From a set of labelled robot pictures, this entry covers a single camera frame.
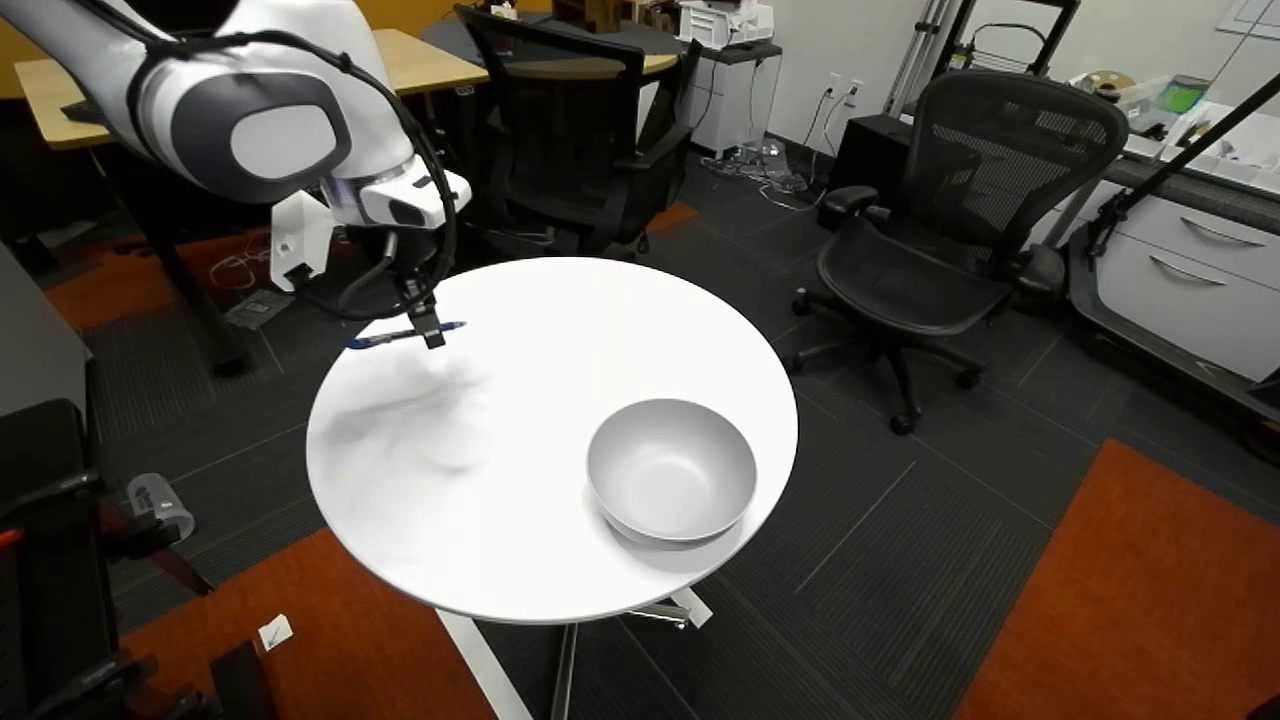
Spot wooden top desk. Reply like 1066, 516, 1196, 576
14, 25, 492, 379

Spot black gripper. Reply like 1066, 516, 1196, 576
382, 217, 455, 354

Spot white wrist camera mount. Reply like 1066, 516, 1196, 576
269, 187, 342, 300

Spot green desk item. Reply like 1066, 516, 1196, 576
1150, 72, 1212, 122

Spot grey bowl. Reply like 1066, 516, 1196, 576
583, 395, 766, 548

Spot white drawer cabinet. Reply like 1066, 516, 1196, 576
1088, 181, 1280, 394

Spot black floor box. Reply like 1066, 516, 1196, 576
835, 113, 937, 209

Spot black mesh office chair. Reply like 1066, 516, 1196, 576
794, 67, 1137, 440

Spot white metal table base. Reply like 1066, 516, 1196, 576
434, 582, 721, 720

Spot clear plastic cylinder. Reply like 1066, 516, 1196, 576
123, 469, 202, 548

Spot tangled floor cables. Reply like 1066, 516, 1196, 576
197, 231, 292, 305

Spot small white floor tag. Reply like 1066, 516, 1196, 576
256, 612, 301, 658

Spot black slanted stand pole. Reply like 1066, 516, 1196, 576
1081, 72, 1280, 260

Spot blue pen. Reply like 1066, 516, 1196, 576
342, 316, 468, 358

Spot black equipment rack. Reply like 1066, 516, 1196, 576
0, 243, 144, 720

